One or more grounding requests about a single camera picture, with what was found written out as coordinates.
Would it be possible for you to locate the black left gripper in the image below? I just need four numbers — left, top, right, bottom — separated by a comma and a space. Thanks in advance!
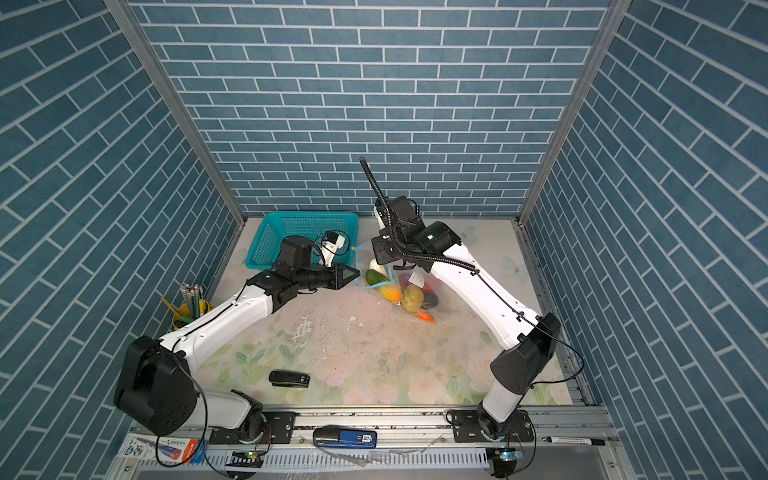
293, 261, 361, 291

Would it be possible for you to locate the orange green toy corn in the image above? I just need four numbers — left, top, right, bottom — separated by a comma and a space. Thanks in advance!
365, 269, 403, 303

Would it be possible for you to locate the clear zip top bag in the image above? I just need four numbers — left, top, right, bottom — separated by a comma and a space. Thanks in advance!
353, 241, 443, 324

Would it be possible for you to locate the dark toy avocado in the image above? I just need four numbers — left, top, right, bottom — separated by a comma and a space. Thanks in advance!
421, 290, 439, 310

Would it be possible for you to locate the orange toy carrot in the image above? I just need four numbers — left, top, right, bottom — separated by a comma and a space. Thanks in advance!
416, 310, 435, 323

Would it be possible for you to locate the teal plastic basket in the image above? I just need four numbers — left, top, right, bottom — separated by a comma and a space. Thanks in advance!
244, 211, 360, 271

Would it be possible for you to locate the white toy daikon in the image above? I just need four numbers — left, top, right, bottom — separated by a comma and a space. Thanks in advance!
369, 259, 388, 276

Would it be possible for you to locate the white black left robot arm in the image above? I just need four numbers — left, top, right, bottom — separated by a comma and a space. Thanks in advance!
114, 264, 360, 443

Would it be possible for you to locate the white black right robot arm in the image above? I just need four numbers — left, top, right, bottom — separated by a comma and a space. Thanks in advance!
372, 222, 561, 440

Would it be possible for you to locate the black stapler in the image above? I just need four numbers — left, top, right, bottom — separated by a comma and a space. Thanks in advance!
268, 370, 311, 388

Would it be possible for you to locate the yellow pen cup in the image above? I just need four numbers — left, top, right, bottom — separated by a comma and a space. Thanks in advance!
161, 283, 214, 330

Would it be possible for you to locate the blue black box cutter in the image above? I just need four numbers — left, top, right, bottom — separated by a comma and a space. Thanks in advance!
312, 426, 377, 449

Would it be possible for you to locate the red blue pencil box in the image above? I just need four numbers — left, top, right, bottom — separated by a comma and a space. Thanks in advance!
116, 434, 203, 465

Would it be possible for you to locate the black marker pen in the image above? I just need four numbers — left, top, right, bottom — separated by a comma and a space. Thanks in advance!
543, 436, 606, 446

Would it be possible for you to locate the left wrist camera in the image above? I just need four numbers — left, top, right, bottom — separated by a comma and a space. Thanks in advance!
279, 230, 348, 271

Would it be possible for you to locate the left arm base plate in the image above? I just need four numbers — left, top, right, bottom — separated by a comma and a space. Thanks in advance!
209, 411, 296, 446

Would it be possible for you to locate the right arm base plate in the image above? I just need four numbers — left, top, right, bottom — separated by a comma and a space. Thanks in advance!
444, 409, 535, 443

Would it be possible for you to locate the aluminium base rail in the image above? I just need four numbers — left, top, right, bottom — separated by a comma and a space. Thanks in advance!
106, 406, 635, 479

